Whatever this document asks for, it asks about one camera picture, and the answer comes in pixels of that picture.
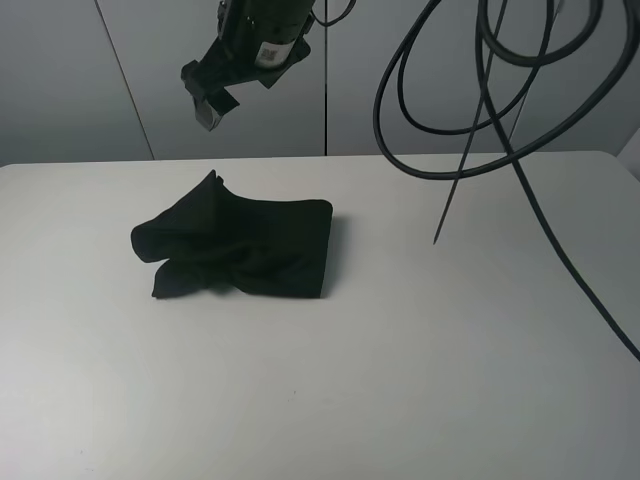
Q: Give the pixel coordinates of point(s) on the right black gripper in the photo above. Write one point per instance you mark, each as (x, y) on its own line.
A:
(238, 58)

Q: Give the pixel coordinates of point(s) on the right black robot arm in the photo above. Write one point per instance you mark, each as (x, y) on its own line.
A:
(268, 18)

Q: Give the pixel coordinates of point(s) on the black printed t-shirt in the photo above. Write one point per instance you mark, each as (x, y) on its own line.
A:
(212, 238)

